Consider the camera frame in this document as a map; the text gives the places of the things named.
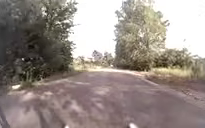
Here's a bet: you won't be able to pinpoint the dry grass verge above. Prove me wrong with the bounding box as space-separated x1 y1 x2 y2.
146 66 205 88

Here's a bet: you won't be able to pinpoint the dirt verge strip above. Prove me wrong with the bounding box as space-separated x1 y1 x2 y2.
3 69 101 93

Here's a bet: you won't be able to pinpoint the grey asphalt road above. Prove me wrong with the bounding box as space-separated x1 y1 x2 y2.
0 68 205 128

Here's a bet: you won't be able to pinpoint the distant trees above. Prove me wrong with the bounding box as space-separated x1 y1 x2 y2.
75 49 115 68

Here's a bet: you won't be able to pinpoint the tall green tree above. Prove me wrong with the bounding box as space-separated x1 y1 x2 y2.
113 0 170 72

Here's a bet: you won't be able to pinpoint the green bushes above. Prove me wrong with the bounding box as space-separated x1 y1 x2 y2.
153 48 205 79

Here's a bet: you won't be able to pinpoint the row of dark trees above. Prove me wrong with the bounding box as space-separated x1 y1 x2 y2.
0 0 79 87

